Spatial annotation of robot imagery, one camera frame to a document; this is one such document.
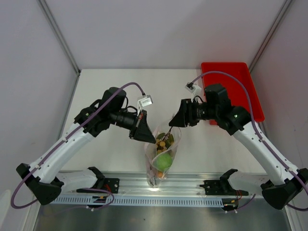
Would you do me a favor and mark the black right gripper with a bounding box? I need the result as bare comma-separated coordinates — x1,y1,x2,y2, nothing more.
169,99,218,128

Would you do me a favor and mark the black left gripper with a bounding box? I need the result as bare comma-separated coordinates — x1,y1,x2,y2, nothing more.
110,109,156,144

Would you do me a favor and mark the brown longan fruit bunch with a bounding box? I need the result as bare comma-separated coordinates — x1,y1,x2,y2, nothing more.
156,127,175,155

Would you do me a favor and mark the clear pink-dotted zip bag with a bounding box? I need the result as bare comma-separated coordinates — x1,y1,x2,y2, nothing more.
144,120,181,188

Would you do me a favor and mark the green custard apple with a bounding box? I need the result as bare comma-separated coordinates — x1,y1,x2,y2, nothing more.
154,153,173,171

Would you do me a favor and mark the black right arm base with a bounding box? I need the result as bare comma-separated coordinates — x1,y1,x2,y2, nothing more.
199,180,249,196

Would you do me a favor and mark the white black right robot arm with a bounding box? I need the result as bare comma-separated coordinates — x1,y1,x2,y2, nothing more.
169,82,308,210

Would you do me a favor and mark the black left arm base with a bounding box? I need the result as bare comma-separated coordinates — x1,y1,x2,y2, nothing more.
76,178,120,194

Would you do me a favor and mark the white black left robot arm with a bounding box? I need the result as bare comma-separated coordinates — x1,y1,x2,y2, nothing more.
16,87,156,205

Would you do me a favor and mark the red plastic bin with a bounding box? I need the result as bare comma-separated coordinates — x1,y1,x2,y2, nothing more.
201,62,265,122

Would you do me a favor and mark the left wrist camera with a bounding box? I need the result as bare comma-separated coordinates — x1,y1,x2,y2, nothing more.
137,95,153,114

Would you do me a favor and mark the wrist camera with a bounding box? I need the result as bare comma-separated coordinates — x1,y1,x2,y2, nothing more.
137,95,153,114
185,82,202,100

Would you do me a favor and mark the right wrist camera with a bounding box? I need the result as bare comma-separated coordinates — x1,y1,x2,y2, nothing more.
185,82,202,100

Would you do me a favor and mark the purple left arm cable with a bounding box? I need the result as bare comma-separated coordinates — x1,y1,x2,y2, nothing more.
11,82,146,214

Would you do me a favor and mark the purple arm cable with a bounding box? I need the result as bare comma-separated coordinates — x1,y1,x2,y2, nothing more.
11,82,146,214
186,71,308,214

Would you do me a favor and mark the aluminium front rail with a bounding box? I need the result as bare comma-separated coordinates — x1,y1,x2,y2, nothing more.
57,170,294,198

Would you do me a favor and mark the white slotted cable duct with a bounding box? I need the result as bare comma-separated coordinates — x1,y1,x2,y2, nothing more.
52,195,224,208

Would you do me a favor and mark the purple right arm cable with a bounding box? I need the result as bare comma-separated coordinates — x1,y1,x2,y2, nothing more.
186,71,308,214

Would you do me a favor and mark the aluminium corner post right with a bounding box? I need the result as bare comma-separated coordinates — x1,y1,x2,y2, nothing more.
248,0,295,73

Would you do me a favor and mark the aluminium corner post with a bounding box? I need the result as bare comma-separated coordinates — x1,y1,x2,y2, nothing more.
37,0,80,77
248,0,295,73

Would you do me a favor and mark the aluminium corner post left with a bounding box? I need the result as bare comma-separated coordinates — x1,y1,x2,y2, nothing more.
37,0,80,77

